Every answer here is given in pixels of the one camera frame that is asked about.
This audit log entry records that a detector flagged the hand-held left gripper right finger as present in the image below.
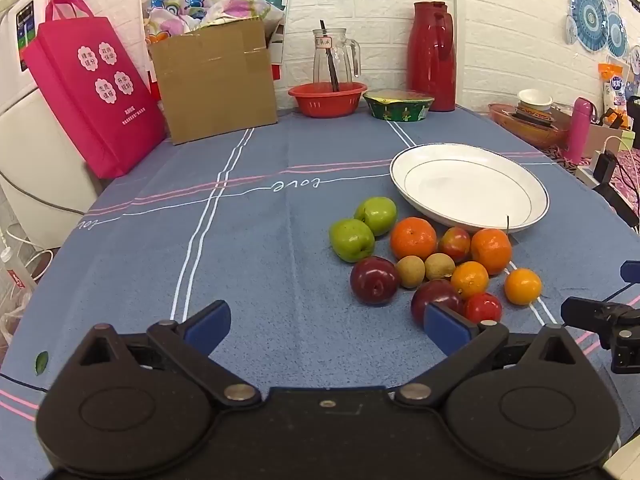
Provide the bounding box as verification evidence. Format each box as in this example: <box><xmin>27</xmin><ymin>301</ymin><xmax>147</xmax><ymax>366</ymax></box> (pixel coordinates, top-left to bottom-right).
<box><xmin>394</xmin><ymin>301</ymin><xmax>594</xmax><ymax>407</ymax></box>

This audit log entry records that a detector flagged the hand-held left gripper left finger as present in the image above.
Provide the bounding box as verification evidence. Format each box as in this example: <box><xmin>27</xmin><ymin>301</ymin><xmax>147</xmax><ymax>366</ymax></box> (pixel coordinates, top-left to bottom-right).
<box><xmin>69</xmin><ymin>300</ymin><xmax>263</xmax><ymax>407</ymax></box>

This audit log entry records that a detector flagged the dark red plum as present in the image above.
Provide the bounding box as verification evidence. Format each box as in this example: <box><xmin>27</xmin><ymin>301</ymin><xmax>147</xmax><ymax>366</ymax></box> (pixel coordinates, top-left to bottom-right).
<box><xmin>349</xmin><ymin>255</ymin><xmax>400</xmax><ymax>305</ymax></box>
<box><xmin>410</xmin><ymin>279</ymin><xmax>464</xmax><ymax>331</ymax></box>

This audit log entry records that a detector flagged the small red tomato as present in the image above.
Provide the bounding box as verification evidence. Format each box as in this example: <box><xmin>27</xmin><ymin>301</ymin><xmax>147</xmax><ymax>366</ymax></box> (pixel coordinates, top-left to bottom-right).
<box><xmin>462</xmin><ymin>292</ymin><xmax>503</xmax><ymax>325</ymax></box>

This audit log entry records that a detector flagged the small orange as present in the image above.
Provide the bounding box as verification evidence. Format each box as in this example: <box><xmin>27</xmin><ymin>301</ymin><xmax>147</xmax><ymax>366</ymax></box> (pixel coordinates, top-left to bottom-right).
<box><xmin>450</xmin><ymin>260</ymin><xmax>490</xmax><ymax>300</ymax></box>
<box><xmin>503</xmin><ymin>268</ymin><xmax>543</xmax><ymax>306</ymax></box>

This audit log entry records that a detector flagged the small red yellow apple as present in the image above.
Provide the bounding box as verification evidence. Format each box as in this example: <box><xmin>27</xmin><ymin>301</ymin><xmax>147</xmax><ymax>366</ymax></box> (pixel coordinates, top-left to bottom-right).
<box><xmin>438</xmin><ymin>226</ymin><xmax>472</xmax><ymax>264</ymax></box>

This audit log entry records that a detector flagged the large orange with stem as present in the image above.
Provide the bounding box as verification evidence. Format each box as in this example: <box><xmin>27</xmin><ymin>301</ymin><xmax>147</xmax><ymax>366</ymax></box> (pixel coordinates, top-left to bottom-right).
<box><xmin>470</xmin><ymin>215</ymin><xmax>514</xmax><ymax>276</ymax></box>

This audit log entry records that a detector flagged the green apple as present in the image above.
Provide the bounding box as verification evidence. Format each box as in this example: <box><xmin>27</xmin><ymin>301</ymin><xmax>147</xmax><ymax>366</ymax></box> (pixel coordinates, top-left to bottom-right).
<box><xmin>328</xmin><ymin>218</ymin><xmax>376</xmax><ymax>263</ymax></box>
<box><xmin>354</xmin><ymin>196</ymin><xmax>398</xmax><ymax>237</ymax></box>

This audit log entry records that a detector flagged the white round plate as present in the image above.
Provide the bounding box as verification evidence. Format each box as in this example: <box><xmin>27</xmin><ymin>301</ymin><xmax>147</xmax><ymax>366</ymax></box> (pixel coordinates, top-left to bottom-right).
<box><xmin>389</xmin><ymin>143</ymin><xmax>550</xmax><ymax>234</ymax></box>

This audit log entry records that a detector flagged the black charger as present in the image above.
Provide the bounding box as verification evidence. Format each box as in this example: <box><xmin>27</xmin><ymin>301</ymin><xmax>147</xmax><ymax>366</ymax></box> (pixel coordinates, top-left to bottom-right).
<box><xmin>592</xmin><ymin>150</ymin><xmax>619</xmax><ymax>187</ymax></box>

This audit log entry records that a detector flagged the patterned pink cloth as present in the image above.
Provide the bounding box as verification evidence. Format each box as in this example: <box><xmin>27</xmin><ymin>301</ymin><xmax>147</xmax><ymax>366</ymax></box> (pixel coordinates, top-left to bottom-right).
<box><xmin>540</xmin><ymin>144</ymin><xmax>640</xmax><ymax>196</ymax></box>

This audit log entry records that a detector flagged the pink bottle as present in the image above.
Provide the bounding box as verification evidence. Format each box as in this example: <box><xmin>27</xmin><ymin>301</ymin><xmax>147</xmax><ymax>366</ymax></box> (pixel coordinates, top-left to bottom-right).
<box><xmin>565</xmin><ymin>96</ymin><xmax>593</xmax><ymax>165</ymax></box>

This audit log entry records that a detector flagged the dark patterned container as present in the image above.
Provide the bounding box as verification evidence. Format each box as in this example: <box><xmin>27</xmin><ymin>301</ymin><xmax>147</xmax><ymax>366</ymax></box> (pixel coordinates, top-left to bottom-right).
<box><xmin>511</xmin><ymin>101</ymin><xmax>557</xmax><ymax>126</ymax></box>

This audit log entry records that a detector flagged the orange snack packet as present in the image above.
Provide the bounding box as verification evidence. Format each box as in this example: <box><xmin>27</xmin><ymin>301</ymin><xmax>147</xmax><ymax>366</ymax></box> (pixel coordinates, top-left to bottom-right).
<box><xmin>598</xmin><ymin>60</ymin><xmax>634</xmax><ymax>117</ymax></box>

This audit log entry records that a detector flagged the plastic bottle with red label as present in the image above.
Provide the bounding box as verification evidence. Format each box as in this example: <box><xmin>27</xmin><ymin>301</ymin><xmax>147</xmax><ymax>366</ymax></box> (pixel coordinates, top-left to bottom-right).
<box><xmin>0</xmin><ymin>246</ymin><xmax>40</xmax><ymax>306</ymax></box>

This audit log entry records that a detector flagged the white cup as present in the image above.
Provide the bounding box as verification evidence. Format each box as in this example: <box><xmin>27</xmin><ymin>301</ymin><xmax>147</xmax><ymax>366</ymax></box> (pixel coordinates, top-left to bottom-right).
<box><xmin>517</xmin><ymin>89</ymin><xmax>554</xmax><ymax>113</ymax></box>

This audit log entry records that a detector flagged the green instant noodle bowl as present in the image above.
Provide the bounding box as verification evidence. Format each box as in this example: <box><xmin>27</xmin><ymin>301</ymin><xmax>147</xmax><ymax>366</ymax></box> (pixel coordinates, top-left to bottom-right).
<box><xmin>363</xmin><ymin>89</ymin><xmax>435</xmax><ymax>123</ymax></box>

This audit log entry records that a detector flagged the white appliance cabinet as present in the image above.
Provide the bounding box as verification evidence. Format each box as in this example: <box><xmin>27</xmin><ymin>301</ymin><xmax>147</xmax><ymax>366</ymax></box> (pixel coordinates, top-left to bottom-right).
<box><xmin>0</xmin><ymin>87</ymin><xmax>103</xmax><ymax>251</ymax></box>

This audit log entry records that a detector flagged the cardboard box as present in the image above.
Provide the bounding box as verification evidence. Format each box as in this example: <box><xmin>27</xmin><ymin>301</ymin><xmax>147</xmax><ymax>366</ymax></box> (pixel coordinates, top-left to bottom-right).
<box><xmin>149</xmin><ymin>19</ymin><xmax>279</xmax><ymax>146</ymax></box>

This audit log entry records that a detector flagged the pink tote bag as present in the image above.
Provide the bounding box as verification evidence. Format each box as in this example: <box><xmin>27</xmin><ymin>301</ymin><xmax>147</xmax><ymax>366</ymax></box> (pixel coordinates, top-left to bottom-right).
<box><xmin>21</xmin><ymin>0</ymin><xmax>168</xmax><ymax>180</ymax></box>

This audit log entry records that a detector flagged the red plastic basket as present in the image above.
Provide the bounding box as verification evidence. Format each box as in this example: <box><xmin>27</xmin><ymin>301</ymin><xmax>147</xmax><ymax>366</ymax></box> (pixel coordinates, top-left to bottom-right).
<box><xmin>288</xmin><ymin>81</ymin><xmax>368</xmax><ymax>119</ymax></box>

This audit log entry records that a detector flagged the red thermos jug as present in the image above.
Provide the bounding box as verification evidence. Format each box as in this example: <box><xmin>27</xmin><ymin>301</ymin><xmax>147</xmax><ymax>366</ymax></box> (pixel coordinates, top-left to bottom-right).
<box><xmin>406</xmin><ymin>1</ymin><xmax>457</xmax><ymax>113</ymax></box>

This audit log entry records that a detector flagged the glass pitcher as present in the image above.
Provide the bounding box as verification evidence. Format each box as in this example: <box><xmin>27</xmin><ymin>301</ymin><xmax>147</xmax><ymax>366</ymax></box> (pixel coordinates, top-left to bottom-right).
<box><xmin>312</xmin><ymin>28</ymin><xmax>362</xmax><ymax>92</ymax></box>

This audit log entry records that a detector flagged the metal stirring stick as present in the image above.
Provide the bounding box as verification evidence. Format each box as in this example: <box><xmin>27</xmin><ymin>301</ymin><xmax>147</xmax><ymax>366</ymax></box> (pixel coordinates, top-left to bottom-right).
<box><xmin>319</xmin><ymin>20</ymin><xmax>342</xmax><ymax>93</ymax></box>

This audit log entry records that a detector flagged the floral cloth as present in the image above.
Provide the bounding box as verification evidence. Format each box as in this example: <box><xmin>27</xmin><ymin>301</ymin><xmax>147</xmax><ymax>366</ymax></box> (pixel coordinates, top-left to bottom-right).
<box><xmin>142</xmin><ymin>0</ymin><xmax>283</xmax><ymax>43</ymax></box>

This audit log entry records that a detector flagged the white water purifier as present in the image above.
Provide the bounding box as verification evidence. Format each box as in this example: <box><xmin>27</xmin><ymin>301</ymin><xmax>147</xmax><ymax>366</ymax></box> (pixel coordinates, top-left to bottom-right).
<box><xmin>0</xmin><ymin>0</ymin><xmax>78</xmax><ymax>106</ymax></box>

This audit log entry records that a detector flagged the blue patterned wall fan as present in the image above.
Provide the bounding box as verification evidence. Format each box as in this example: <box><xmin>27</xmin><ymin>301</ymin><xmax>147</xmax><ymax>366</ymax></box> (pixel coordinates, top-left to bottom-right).
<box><xmin>570</xmin><ymin>0</ymin><xmax>609</xmax><ymax>54</ymax></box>
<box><xmin>605</xmin><ymin>10</ymin><xmax>629</xmax><ymax>59</ymax></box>

